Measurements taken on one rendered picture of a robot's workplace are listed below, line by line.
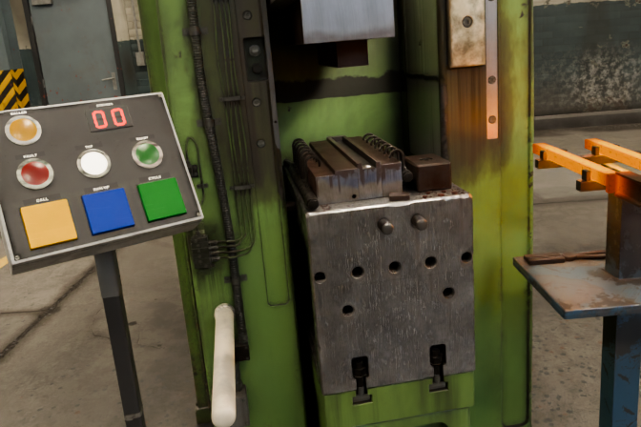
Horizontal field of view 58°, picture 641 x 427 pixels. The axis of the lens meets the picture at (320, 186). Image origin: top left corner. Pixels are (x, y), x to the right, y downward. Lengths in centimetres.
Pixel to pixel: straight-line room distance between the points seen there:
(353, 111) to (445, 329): 72
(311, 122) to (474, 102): 51
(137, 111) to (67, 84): 677
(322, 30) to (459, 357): 83
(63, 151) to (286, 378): 86
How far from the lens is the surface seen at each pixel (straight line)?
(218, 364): 128
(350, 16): 129
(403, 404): 152
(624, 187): 116
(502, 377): 184
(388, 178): 134
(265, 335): 158
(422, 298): 139
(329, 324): 137
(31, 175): 113
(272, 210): 146
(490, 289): 169
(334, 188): 132
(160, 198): 114
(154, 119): 121
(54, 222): 110
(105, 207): 112
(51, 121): 118
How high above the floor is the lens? 127
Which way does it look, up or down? 14 degrees down
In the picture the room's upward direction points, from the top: 5 degrees counter-clockwise
